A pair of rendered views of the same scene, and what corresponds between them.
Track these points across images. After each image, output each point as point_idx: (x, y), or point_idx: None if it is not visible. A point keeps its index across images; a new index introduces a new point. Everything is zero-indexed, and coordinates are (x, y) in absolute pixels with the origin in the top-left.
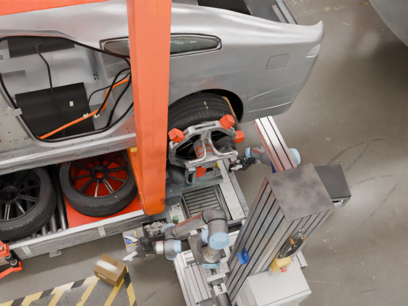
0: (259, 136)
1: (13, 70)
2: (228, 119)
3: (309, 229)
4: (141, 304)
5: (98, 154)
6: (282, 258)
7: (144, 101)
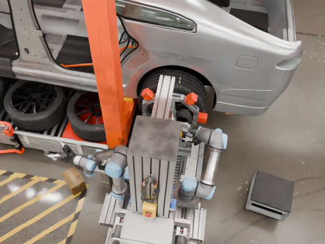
0: (242, 136)
1: (72, 17)
2: (191, 96)
3: (161, 179)
4: (82, 215)
5: (96, 91)
6: (143, 200)
7: (92, 36)
